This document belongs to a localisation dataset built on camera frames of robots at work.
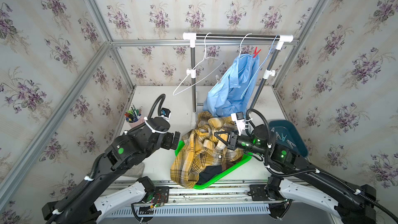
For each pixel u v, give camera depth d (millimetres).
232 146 555
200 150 738
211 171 728
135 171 782
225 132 611
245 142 554
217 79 662
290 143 900
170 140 557
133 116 905
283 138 916
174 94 614
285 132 946
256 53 778
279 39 593
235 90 913
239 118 580
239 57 671
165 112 545
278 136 925
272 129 952
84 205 358
